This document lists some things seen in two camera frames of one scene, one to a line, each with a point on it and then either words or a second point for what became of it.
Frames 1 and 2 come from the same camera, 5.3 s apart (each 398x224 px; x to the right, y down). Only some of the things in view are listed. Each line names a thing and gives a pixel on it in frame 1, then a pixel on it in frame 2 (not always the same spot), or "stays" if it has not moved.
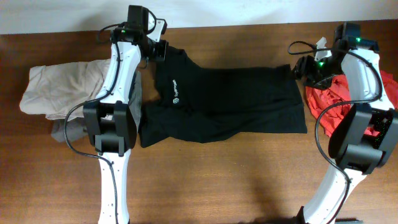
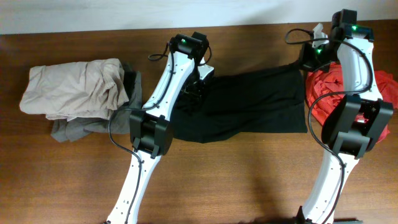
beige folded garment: x=53 y=90 stays
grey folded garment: x=76 y=129 stays
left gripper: x=160 y=54 -> x=198 y=93
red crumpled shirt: x=337 y=90 stays
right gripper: x=303 y=66 -> x=305 y=60
